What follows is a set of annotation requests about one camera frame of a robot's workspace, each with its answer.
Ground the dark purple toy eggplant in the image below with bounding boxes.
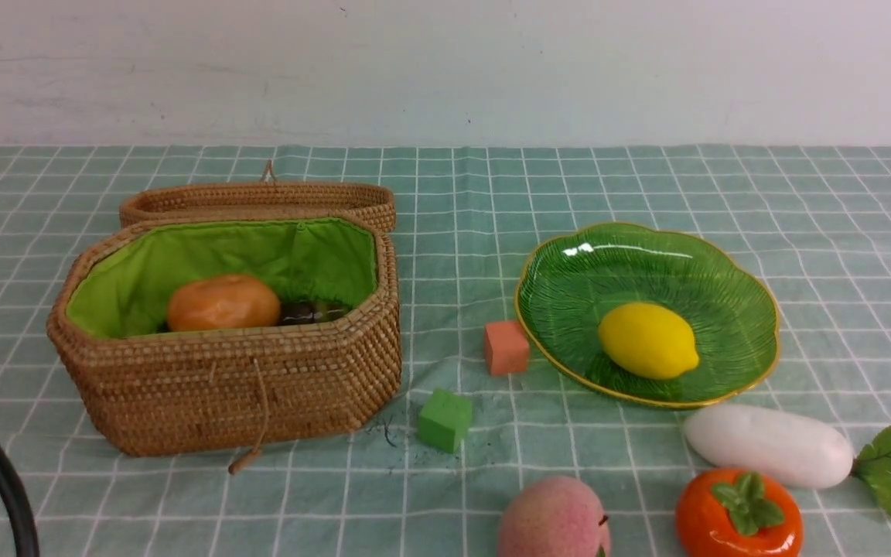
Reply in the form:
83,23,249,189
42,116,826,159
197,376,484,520
276,299,351,326

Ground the yellow toy lemon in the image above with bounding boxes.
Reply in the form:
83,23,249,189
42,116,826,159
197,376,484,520
597,301,701,381

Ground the brown toy potato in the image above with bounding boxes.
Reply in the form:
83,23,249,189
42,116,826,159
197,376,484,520
166,274,282,332

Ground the white toy radish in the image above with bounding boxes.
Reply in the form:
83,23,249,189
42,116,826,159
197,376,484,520
682,403,891,518

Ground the orange foam cube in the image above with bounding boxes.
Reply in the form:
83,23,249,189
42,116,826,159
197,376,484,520
483,320,531,377

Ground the green leaf-shaped glass plate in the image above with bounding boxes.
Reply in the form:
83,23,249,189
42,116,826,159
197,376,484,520
514,222,781,410

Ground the green foam cube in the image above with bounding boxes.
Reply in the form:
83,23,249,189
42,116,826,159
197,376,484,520
417,388,473,454

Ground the woven rattan basket lid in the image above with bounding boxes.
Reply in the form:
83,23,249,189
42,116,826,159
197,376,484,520
119,161,398,232

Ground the pink toy peach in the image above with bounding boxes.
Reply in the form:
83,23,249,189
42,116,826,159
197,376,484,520
497,475,612,556

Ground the woven rattan basket green lining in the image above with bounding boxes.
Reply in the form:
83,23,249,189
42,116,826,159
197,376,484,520
46,213,403,473

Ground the orange toy persimmon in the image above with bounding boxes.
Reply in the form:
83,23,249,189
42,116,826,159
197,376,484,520
674,468,805,556

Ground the green checkered tablecloth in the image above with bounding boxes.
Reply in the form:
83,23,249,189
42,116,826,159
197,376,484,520
0,145,891,556

